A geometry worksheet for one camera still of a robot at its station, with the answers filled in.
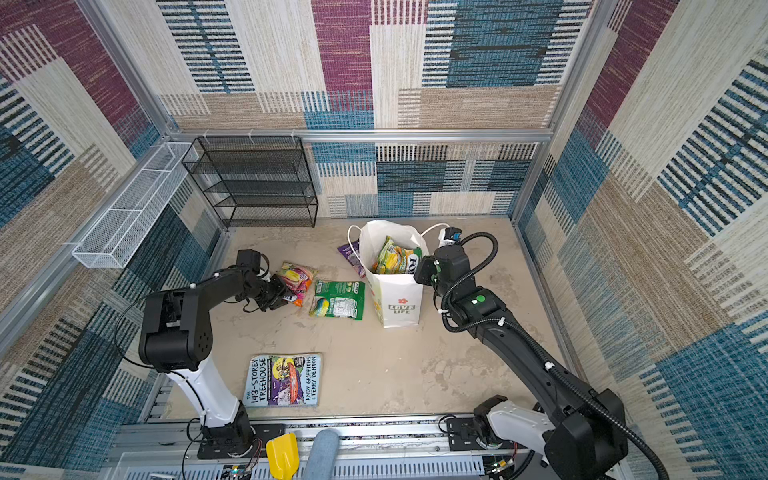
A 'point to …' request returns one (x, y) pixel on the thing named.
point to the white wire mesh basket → (113, 239)
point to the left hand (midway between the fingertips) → (293, 290)
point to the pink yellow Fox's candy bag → (298, 278)
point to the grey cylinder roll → (322, 456)
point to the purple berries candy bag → (353, 254)
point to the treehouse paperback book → (283, 380)
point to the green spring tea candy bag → (339, 299)
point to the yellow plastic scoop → (283, 456)
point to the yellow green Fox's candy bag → (397, 260)
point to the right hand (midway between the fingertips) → (422, 263)
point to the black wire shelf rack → (255, 181)
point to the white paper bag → (397, 299)
